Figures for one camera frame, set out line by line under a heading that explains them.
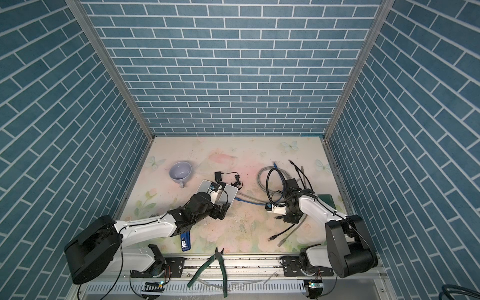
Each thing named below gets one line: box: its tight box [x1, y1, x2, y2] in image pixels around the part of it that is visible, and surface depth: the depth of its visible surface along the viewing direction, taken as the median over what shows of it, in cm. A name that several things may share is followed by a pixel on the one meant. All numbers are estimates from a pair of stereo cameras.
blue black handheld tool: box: [180, 230, 192, 252], surface depth 79 cm
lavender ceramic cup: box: [168, 161, 192, 189], surface depth 100 cm
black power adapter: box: [214, 171, 222, 182], surface depth 101 cm
